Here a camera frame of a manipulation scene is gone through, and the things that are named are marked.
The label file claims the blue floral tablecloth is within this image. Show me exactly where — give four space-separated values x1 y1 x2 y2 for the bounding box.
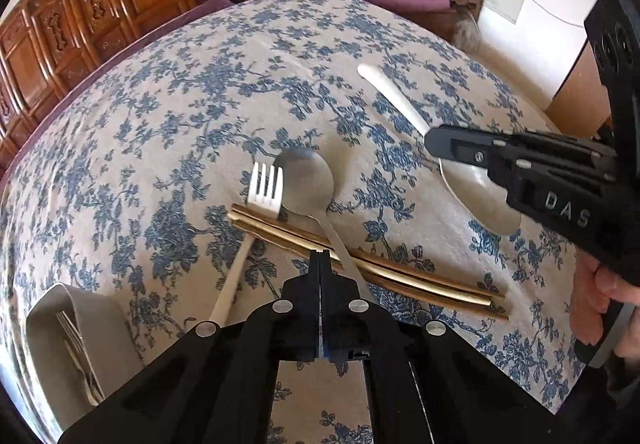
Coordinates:
0 0 586 444

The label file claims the grey fluffy duster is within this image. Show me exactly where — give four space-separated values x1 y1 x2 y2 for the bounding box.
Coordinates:
452 6 484 52

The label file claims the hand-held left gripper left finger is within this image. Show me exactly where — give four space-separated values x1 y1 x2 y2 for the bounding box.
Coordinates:
59 249 325 444

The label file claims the person's right hand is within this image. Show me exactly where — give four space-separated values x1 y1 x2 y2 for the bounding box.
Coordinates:
572 254 640 360

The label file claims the metal spoon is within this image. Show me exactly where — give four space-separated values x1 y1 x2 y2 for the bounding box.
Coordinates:
274 147 375 301

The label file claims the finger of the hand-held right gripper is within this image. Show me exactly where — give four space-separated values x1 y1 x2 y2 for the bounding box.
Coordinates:
423 124 511 175

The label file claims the white wall cable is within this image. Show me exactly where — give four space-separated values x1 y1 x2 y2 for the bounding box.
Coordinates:
525 0 592 32

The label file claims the white plastic spoon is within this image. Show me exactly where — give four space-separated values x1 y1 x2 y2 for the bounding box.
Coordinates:
357 64 523 235

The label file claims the small white plastic utensil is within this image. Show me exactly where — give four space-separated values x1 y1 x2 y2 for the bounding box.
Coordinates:
65 344 101 409

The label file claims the bamboo chopstick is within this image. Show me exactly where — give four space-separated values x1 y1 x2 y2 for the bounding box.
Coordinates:
229 204 507 301
227 213 510 321

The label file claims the grey metal tray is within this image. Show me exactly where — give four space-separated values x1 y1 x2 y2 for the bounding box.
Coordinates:
26 283 146 431

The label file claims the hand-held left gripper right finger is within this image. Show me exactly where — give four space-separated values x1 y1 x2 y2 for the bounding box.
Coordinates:
321 249 578 444

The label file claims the white plastic fork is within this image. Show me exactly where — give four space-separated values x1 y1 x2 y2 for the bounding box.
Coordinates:
207 162 284 331

